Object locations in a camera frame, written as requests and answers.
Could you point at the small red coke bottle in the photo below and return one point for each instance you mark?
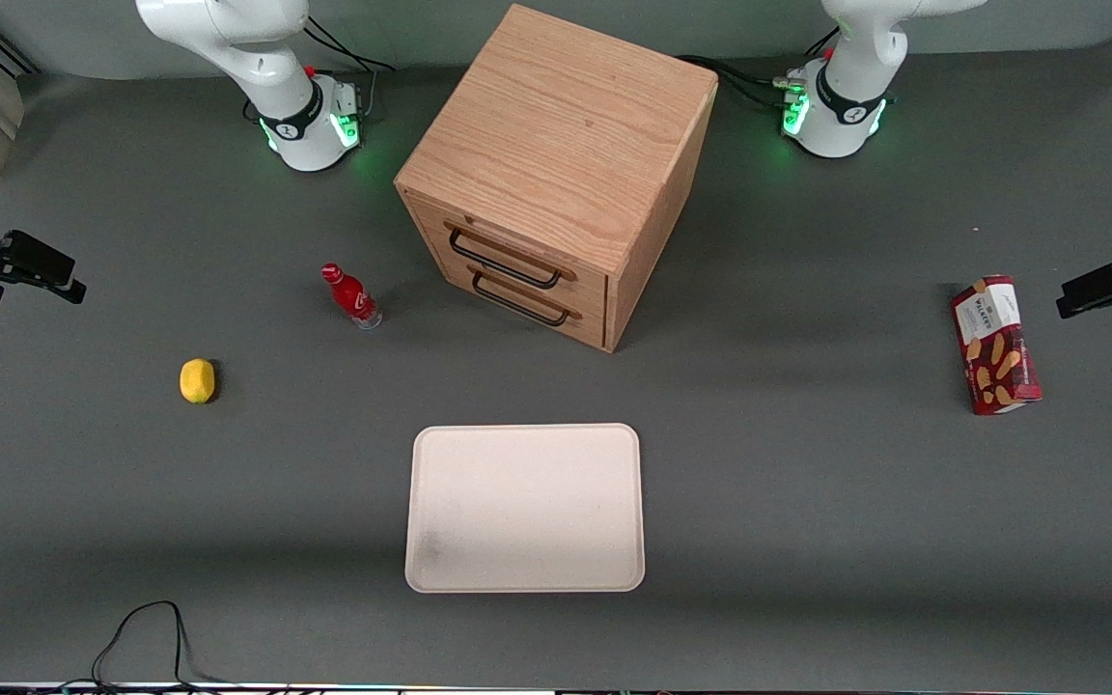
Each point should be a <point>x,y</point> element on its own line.
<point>351,296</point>

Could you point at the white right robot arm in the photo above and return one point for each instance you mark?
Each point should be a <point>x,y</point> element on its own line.
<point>286,87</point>

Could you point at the beige rectangular tray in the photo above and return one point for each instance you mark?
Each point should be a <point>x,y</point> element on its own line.
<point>525,507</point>

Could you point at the red shortbread cookie box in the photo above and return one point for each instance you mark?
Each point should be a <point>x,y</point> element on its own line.
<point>995,347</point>

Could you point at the yellow lemon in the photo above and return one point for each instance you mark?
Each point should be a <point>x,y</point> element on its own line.
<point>197,380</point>

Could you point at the wooden drawer front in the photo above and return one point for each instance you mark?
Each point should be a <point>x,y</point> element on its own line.
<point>575,323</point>
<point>517,241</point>

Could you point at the wooden drawer cabinet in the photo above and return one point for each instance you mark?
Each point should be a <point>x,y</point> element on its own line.
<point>556,125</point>

